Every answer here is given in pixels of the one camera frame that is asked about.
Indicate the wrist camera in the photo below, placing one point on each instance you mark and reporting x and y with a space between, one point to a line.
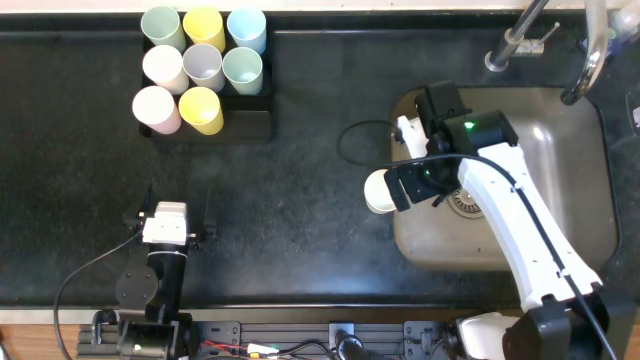
165 225
412 140

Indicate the yellow cup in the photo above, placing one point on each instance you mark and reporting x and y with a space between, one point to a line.
200 107
202 25

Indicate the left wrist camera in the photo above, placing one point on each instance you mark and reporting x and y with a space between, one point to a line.
165 225

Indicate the green cup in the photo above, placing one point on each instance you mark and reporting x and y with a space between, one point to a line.
242 67
160 25

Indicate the blue soap bottle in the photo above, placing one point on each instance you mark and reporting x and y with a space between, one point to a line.
625 22

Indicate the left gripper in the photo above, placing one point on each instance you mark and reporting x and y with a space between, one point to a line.
134 224

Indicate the steel tap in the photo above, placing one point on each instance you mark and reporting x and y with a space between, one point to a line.
500 55

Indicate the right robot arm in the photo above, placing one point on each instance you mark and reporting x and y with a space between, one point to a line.
510 210

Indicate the pink cup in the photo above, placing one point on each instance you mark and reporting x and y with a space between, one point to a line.
155 107

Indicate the steel sink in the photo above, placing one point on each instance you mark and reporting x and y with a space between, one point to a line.
575 175

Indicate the black tray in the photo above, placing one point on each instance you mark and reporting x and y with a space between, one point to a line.
250 125

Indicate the mounting rail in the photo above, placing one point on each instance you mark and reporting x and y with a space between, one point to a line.
300 335

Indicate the blue cup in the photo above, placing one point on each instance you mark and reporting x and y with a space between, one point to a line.
246 27

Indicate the white cup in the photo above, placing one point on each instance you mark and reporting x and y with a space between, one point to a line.
162 65
377 192

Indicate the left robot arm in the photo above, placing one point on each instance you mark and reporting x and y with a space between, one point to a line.
167 280

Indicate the grey cup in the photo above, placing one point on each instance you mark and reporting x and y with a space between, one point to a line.
202 62

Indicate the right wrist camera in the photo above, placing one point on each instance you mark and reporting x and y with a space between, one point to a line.
412 140

